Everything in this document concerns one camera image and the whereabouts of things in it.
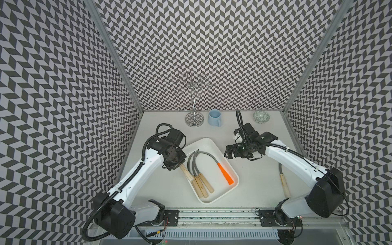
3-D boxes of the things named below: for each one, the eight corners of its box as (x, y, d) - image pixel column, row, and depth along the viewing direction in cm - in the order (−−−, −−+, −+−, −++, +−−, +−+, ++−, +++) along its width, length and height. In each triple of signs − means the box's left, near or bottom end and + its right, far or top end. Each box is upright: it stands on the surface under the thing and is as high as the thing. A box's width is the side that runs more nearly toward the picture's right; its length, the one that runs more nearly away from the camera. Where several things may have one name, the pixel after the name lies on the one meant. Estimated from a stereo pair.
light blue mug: (208, 128, 110) (208, 121, 104) (207, 116, 118) (208, 109, 112) (221, 128, 110) (222, 121, 104) (220, 116, 118) (220, 109, 112)
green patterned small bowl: (259, 126, 110) (261, 122, 107) (250, 117, 116) (252, 113, 113) (270, 121, 113) (272, 117, 110) (261, 112, 119) (262, 109, 116)
